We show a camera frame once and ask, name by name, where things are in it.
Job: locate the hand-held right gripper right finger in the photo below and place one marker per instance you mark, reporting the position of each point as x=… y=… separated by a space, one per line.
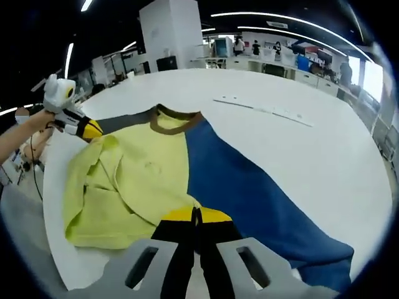
x=218 y=249

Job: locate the row of white cabinets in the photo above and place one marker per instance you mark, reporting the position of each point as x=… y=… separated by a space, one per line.
x=311 y=79

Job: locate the light blue screen box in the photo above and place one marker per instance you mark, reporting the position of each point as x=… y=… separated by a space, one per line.
x=223 y=47

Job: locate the straight ceiling light bar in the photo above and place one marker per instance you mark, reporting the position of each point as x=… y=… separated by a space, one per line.
x=129 y=45
x=86 y=5
x=15 y=109
x=69 y=57

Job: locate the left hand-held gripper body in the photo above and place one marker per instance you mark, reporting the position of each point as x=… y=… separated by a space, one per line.
x=59 y=93

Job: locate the white square pillar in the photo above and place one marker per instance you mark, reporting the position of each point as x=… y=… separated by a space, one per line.
x=171 y=34

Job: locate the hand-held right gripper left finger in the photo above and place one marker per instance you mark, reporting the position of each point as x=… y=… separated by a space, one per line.
x=174 y=249

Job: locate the black cabinet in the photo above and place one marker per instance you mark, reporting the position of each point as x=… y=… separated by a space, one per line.
x=166 y=63

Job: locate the yellow blue grey garment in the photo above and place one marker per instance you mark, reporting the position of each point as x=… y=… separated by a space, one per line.
x=149 y=174

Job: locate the small white cup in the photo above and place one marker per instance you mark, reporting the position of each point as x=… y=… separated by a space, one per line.
x=132 y=75

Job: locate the black metal frame rack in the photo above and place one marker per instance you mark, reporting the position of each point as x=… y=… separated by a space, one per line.
x=120 y=67

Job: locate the blue crate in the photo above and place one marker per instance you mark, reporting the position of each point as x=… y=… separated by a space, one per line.
x=303 y=63

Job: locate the person's left hand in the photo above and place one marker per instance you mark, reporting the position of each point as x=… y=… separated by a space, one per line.
x=45 y=120

